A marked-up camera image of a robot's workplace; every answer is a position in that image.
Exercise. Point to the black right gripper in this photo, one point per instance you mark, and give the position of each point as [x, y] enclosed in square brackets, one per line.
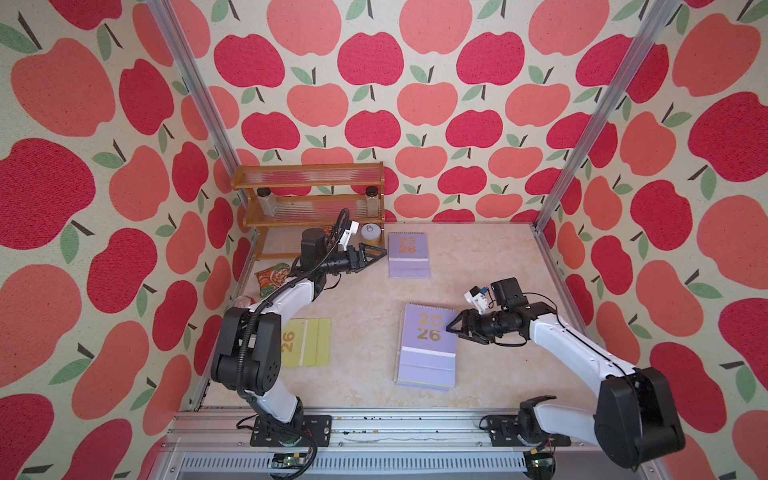
[465, 316]

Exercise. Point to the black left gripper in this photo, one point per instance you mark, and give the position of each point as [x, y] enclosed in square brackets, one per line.
[353, 260]

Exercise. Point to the purple calendar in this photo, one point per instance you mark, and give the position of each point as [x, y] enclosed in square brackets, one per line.
[427, 356]
[420, 389]
[408, 255]

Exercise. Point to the green calendar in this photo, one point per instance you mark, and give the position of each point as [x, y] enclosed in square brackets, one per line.
[306, 343]

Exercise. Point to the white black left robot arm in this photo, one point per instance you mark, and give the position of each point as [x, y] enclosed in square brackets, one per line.
[247, 355]

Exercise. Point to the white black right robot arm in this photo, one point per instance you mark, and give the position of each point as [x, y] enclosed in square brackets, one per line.
[635, 419]

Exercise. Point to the glass jar right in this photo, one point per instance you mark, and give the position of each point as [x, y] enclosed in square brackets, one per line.
[372, 197]

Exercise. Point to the glass jar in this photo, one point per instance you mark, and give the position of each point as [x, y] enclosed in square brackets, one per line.
[372, 197]
[268, 202]

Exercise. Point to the orange wooden shelf rack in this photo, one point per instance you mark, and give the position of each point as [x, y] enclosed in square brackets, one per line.
[308, 196]

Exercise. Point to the snack packet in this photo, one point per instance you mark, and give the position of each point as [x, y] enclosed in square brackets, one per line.
[272, 278]

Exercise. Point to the glass jar left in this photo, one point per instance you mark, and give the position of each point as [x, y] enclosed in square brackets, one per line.
[268, 202]

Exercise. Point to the red cola can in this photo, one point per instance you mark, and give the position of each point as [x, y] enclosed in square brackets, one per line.
[242, 303]

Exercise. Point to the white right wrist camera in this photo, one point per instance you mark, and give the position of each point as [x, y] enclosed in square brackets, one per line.
[478, 298]

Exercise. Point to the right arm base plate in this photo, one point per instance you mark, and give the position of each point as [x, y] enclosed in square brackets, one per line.
[519, 431]

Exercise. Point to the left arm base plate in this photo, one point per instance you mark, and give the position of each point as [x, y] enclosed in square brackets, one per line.
[313, 430]

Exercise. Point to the aluminium frame rail front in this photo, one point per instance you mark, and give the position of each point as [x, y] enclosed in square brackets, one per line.
[374, 443]

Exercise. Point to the aluminium post left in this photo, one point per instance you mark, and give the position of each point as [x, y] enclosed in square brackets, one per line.
[173, 33]

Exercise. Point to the aluminium post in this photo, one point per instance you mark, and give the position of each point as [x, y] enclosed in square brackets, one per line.
[659, 14]
[173, 33]

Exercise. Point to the aluminium post right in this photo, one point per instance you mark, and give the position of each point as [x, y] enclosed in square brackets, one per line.
[659, 14]

